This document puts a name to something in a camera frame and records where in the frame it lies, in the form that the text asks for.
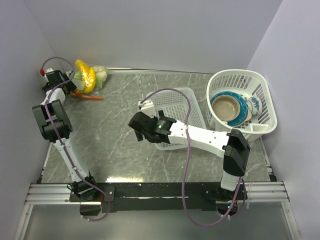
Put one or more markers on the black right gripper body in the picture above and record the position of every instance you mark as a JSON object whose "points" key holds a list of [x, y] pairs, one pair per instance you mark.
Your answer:
{"points": [[160, 114]]}

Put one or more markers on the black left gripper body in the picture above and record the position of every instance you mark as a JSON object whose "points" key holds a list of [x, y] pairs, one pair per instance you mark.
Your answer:
{"points": [[69, 85]]}

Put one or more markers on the yellow fake banana bunch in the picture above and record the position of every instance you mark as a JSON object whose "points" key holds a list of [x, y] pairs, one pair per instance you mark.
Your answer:
{"points": [[88, 75]]}

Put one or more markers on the clear zip top bag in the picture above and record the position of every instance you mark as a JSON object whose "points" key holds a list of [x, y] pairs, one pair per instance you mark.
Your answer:
{"points": [[87, 96]]}

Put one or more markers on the white fake cauliflower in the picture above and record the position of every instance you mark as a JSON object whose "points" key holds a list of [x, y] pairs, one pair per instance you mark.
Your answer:
{"points": [[101, 74]]}

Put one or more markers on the green fake cabbage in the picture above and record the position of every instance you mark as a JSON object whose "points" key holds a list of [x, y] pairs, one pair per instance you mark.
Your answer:
{"points": [[78, 81]]}

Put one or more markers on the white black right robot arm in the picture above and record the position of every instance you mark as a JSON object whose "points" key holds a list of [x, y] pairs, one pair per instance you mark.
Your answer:
{"points": [[231, 146]]}

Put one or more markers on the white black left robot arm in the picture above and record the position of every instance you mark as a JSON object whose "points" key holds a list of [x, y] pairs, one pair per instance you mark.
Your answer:
{"points": [[55, 127]]}

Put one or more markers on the white rectangular perforated basket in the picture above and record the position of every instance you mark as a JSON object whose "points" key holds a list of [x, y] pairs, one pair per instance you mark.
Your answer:
{"points": [[175, 105]]}

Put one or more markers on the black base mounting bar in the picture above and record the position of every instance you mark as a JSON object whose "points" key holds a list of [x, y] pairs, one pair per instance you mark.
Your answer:
{"points": [[165, 196]]}

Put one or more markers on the blue rimmed beige bowl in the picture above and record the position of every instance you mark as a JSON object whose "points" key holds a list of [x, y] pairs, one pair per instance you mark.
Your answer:
{"points": [[230, 107]]}

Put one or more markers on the blue white porcelain vase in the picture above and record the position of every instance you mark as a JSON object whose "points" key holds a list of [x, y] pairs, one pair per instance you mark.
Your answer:
{"points": [[254, 105]]}

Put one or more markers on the white round slotted basket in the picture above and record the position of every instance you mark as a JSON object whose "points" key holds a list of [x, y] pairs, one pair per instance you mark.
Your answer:
{"points": [[247, 84]]}

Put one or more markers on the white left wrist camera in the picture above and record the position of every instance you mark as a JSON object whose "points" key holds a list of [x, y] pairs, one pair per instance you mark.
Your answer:
{"points": [[44, 72]]}

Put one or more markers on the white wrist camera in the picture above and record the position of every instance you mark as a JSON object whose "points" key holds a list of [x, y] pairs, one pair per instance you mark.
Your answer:
{"points": [[44, 72], [147, 107]]}

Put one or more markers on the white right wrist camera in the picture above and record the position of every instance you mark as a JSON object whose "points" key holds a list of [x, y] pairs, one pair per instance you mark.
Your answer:
{"points": [[147, 107]]}

